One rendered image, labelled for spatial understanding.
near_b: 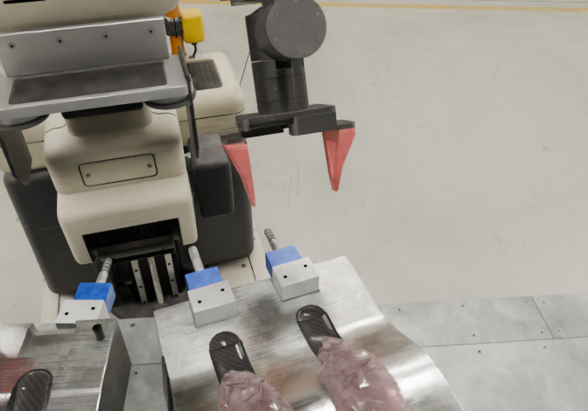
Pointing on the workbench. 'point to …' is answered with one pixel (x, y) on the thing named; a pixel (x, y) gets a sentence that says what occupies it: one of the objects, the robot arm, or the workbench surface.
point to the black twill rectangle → (165, 383)
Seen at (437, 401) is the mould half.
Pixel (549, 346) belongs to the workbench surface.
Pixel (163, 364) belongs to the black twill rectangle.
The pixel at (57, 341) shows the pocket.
